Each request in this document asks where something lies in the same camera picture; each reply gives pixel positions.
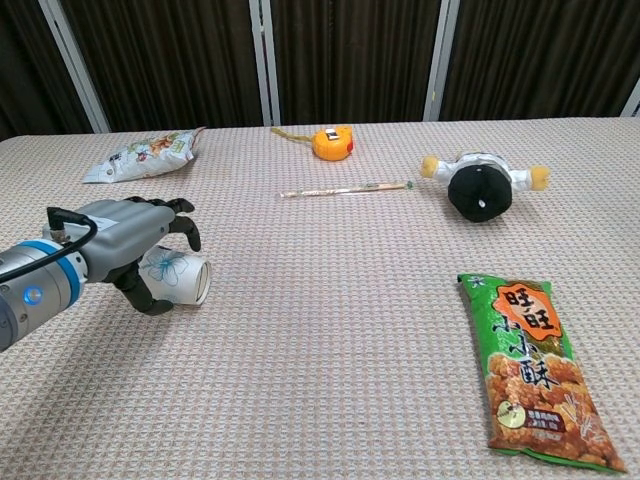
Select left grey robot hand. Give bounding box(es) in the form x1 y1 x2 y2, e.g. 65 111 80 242
42 196 202 316

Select white paper cup blue flower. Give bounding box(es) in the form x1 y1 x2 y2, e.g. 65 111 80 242
138 244 212 306

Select white snack bag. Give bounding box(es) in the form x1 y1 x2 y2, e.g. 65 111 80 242
82 126 207 185

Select woven checkered tablecloth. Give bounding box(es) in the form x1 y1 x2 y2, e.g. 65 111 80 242
0 117 640 480

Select wrapped wooden chopsticks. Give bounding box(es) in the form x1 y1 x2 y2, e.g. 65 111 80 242
279 181 415 200

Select orange tape measure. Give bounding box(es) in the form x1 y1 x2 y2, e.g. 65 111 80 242
271 125 356 162

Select dark brown curtain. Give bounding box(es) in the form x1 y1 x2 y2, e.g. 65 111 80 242
0 0 640 143

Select black and white plush toy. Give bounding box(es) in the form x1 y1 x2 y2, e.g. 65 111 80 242
419 151 552 225

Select green rice cracker snack bag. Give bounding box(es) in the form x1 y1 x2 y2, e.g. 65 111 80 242
456 272 628 475

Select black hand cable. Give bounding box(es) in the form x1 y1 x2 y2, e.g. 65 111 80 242
0 206 99 282

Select white screen frame post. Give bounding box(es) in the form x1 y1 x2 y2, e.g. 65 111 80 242
248 0 282 127
38 0 111 134
619 79 640 119
423 0 461 123

